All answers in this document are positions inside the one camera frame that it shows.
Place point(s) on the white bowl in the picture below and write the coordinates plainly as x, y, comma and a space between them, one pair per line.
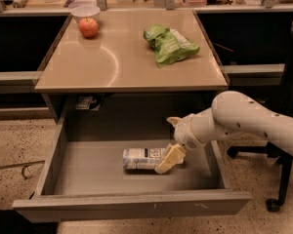
86, 11

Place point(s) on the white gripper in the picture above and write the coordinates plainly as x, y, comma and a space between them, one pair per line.
185, 131

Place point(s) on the beige counter cabinet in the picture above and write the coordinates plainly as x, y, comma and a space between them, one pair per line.
119, 59

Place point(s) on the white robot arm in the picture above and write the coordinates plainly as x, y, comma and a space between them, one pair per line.
230, 114

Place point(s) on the black office chair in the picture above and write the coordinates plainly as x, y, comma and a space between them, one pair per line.
282, 102

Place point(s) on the metal floor hook rod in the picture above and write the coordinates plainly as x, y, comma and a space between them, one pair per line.
23, 166

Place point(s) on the open grey drawer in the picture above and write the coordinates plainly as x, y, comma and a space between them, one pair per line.
83, 177

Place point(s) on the red apple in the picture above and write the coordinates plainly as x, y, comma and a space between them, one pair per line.
88, 27

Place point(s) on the green chip bag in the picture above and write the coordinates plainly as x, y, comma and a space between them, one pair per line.
169, 45

